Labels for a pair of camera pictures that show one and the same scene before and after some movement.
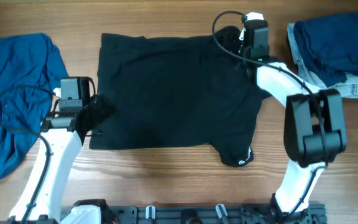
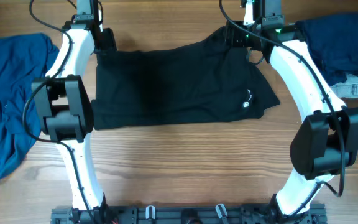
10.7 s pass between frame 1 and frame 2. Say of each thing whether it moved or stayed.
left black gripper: moved
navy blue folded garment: stayed
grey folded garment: stayed
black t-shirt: moved
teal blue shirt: stayed
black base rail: stayed
